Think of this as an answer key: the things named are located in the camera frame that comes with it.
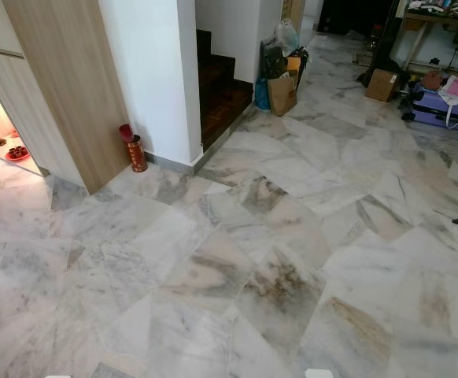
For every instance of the black bag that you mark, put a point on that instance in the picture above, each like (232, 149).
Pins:
(275, 61)

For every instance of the dark wooden staircase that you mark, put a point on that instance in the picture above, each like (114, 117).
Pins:
(221, 93)

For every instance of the light wood cabinet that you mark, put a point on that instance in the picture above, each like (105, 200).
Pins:
(60, 87)

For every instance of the blue bag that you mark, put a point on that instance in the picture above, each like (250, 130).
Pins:
(261, 94)

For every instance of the red plate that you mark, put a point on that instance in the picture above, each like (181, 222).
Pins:
(16, 153)

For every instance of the purple suitcase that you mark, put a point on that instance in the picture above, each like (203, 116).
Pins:
(433, 110)

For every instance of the plain brown cardboard box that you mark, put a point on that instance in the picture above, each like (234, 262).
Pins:
(382, 85)

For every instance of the white plastic bag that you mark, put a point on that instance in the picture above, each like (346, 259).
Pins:
(287, 35)

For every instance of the brown paper bag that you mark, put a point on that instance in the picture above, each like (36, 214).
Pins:
(282, 94)

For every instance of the red cylindrical holder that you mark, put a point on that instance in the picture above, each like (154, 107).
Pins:
(137, 154)

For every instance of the cluttered wooden table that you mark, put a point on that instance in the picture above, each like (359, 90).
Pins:
(437, 16)

